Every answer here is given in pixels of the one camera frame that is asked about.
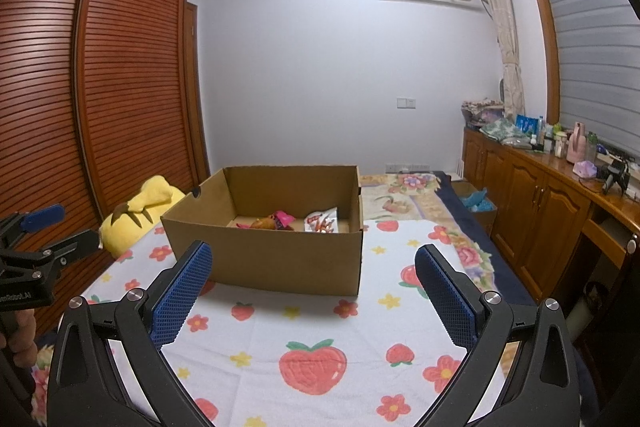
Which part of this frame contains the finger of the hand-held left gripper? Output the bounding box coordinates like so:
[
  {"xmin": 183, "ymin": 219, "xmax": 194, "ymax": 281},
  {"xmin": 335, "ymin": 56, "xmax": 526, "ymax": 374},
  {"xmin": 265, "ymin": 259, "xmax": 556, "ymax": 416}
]
[
  {"xmin": 0, "ymin": 204, "xmax": 66, "ymax": 248},
  {"xmin": 10, "ymin": 229, "xmax": 103, "ymax": 268}
]

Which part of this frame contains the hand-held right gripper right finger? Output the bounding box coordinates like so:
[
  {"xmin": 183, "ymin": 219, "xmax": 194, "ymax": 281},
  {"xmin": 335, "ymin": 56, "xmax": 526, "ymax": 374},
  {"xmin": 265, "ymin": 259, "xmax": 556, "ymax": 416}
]
[{"xmin": 414, "ymin": 244, "xmax": 583, "ymax": 427}]

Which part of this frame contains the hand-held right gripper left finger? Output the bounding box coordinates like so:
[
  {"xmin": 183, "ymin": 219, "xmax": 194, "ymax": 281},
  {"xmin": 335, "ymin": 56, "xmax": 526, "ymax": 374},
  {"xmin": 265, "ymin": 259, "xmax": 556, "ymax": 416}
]
[{"xmin": 47, "ymin": 241, "xmax": 215, "ymax": 427}]

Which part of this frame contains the brown cardboard box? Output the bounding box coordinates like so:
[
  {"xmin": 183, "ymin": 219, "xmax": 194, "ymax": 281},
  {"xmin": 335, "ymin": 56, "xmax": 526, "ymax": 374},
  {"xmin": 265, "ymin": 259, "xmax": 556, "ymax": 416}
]
[{"xmin": 161, "ymin": 164, "xmax": 366, "ymax": 298}]

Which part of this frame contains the pink drumstick packet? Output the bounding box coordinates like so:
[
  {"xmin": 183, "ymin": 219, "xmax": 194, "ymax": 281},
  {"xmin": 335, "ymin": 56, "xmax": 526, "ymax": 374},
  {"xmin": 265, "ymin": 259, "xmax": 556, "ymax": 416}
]
[{"xmin": 249, "ymin": 210, "xmax": 297, "ymax": 232}]

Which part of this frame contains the clear chicken feet packet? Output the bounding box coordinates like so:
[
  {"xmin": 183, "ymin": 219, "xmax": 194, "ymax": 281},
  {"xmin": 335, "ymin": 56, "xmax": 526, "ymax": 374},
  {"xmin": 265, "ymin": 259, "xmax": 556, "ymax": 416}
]
[{"xmin": 303, "ymin": 206, "xmax": 340, "ymax": 234}]

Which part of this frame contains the person's left hand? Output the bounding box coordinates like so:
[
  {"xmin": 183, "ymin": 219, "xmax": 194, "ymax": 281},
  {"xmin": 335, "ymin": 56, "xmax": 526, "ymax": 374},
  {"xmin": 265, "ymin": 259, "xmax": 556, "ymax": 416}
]
[{"xmin": 0, "ymin": 309, "xmax": 38, "ymax": 365}]

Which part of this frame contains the small open cardboard box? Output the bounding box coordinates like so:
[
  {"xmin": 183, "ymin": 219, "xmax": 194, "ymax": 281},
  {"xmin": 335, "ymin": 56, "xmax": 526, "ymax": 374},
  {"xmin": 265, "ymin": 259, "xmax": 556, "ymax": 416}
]
[{"xmin": 450, "ymin": 181, "xmax": 498, "ymax": 238}]

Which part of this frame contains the yellow plush toy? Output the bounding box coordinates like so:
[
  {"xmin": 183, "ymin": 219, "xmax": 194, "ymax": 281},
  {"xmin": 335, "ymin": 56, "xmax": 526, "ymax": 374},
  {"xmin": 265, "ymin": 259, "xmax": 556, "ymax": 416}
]
[{"xmin": 98, "ymin": 175, "xmax": 186, "ymax": 258}]

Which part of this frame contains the teal cloth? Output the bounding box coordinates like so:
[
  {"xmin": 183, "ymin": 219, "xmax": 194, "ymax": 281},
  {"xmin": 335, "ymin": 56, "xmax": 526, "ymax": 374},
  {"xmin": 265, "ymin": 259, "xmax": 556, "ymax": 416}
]
[{"xmin": 461, "ymin": 188, "xmax": 493, "ymax": 212}]

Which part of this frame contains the floral bedsheet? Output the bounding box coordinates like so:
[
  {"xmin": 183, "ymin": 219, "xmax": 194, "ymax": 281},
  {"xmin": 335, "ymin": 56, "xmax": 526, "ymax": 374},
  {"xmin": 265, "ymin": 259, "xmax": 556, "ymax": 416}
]
[{"xmin": 359, "ymin": 170, "xmax": 601, "ymax": 427}]

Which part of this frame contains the wooden sideboard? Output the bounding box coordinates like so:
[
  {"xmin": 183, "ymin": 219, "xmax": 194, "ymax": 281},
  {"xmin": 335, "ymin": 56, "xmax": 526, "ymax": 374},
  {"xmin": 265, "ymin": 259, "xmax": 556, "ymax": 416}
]
[{"xmin": 462, "ymin": 127, "xmax": 640, "ymax": 303}]

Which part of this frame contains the strawberry flower printed blanket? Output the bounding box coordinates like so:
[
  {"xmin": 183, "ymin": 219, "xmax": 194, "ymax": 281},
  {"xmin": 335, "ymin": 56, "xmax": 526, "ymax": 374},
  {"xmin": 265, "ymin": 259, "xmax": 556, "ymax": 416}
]
[{"xmin": 50, "ymin": 217, "xmax": 538, "ymax": 427}]

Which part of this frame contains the brown slatted wardrobe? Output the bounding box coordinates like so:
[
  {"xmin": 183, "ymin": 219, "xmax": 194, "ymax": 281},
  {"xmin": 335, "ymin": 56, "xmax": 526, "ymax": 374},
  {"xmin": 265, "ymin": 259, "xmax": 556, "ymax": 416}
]
[{"xmin": 0, "ymin": 0, "xmax": 211, "ymax": 338}]

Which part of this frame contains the pile of folded clothes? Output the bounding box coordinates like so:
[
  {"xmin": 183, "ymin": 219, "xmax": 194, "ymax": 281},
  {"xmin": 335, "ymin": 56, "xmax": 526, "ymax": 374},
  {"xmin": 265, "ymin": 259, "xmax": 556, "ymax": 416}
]
[{"xmin": 461, "ymin": 99, "xmax": 533, "ymax": 150}]

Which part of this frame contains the cluster of toiletry bottles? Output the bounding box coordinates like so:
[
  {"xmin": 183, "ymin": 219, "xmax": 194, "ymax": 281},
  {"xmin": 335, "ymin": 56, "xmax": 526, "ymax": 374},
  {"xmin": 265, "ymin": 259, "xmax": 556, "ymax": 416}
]
[{"xmin": 530, "ymin": 122, "xmax": 571, "ymax": 155}]

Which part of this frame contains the blue carton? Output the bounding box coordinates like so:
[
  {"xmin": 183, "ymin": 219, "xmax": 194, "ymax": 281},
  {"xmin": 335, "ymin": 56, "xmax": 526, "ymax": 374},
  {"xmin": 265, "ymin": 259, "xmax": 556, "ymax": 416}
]
[{"xmin": 515, "ymin": 113, "xmax": 545, "ymax": 132}]

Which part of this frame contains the pink bottle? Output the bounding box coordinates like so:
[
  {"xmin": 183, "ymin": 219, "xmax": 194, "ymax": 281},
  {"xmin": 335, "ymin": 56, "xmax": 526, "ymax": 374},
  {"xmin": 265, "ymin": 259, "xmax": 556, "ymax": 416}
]
[{"xmin": 567, "ymin": 122, "xmax": 588, "ymax": 162}]

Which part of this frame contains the black hair dryer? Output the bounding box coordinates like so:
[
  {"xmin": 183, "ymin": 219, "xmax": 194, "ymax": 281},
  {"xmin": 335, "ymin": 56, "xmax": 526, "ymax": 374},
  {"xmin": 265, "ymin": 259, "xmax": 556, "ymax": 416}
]
[{"xmin": 600, "ymin": 157, "xmax": 632, "ymax": 195}]

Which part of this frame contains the beige patterned curtain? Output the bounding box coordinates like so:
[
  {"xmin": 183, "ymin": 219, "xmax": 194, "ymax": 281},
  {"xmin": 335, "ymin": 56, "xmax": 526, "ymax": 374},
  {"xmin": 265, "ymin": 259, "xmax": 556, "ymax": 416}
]
[{"xmin": 474, "ymin": 0, "xmax": 526, "ymax": 120}]

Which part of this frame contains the window with grey blind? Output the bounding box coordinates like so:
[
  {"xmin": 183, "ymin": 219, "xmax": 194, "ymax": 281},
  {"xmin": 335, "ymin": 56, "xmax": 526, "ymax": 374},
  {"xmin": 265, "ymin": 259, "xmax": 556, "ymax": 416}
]
[{"xmin": 520, "ymin": 0, "xmax": 640, "ymax": 158}]

